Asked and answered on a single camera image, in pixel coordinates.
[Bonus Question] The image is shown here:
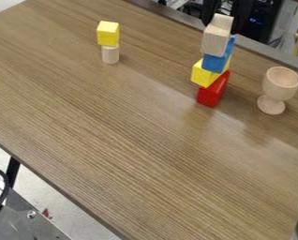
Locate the red rectangular block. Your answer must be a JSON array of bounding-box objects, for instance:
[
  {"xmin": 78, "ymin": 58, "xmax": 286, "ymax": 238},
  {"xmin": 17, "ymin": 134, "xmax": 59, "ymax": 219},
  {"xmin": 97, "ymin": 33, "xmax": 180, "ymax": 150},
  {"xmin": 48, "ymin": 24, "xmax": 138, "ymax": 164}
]
[{"xmin": 195, "ymin": 69, "xmax": 232, "ymax": 109}]

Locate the yellow rectangular block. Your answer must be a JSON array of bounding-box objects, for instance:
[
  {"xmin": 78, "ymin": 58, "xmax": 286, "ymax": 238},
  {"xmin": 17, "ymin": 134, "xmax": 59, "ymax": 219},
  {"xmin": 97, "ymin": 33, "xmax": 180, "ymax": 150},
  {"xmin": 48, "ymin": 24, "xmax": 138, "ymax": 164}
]
[{"xmin": 190, "ymin": 55, "xmax": 233, "ymax": 89}]

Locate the plain wooden cylinder block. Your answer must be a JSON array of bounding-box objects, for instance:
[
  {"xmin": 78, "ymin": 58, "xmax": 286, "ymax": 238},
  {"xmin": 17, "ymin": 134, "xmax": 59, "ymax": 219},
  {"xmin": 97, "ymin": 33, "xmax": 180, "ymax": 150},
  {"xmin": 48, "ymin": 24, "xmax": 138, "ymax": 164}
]
[{"xmin": 99, "ymin": 43, "xmax": 121, "ymax": 66}]

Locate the blue block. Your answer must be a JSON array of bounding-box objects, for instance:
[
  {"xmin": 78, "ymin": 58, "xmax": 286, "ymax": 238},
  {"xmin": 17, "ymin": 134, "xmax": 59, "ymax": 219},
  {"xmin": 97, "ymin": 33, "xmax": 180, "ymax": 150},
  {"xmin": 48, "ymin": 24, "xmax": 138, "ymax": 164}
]
[{"xmin": 200, "ymin": 34, "xmax": 238, "ymax": 75}]

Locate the yellow cube block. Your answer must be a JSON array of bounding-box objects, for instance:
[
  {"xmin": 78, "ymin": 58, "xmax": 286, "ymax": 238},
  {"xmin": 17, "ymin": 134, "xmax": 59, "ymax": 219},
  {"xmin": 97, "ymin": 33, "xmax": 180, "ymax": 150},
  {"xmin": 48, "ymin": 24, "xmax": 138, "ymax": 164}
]
[{"xmin": 95, "ymin": 20, "xmax": 121, "ymax": 47}]

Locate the plain wooden arch block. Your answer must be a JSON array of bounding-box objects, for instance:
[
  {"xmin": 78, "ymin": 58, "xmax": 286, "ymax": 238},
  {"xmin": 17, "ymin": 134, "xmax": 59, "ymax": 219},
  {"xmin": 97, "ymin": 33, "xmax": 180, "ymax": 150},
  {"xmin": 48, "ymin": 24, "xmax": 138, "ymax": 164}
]
[{"xmin": 200, "ymin": 12, "xmax": 236, "ymax": 58}]

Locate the wooden goblet cup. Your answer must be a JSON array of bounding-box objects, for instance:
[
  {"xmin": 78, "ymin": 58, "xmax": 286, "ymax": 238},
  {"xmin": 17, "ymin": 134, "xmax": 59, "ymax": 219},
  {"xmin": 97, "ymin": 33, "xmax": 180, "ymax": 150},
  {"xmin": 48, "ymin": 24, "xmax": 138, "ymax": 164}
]
[{"xmin": 255, "ymin": 66, "xmax": 298, "ymax": 116}]

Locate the black computer tower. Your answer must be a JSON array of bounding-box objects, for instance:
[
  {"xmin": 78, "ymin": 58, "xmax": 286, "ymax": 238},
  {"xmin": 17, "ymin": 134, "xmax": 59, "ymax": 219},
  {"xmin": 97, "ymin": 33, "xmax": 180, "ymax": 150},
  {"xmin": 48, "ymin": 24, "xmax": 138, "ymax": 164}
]
[{"xmin": 230, "ymin": 0, "xmax": 286, "ymax": 45}]

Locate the grey metal base plate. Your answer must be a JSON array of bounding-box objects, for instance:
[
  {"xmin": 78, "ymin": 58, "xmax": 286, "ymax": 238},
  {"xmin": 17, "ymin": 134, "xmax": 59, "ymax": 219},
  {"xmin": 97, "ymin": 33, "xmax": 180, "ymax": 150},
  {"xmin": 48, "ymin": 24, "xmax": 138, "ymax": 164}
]
[{"xmin": 0, "ymin": 186, "xmax": 74, "ymax": 240}]

